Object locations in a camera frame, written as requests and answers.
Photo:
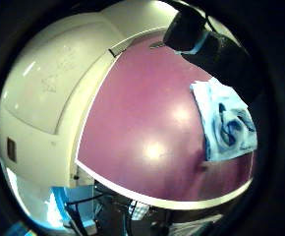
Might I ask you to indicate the blue plastic container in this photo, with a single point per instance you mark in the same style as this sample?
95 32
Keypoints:
62 205

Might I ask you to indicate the white cloth with blue print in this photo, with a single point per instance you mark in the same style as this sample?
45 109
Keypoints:
226 123

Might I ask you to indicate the brown wall plate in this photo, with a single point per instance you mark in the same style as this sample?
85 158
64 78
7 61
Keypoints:
11 149

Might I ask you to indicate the white checkered cloth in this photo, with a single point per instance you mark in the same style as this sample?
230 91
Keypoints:
138 209

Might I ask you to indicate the white whiteboard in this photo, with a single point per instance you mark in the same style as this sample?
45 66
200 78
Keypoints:
55 77

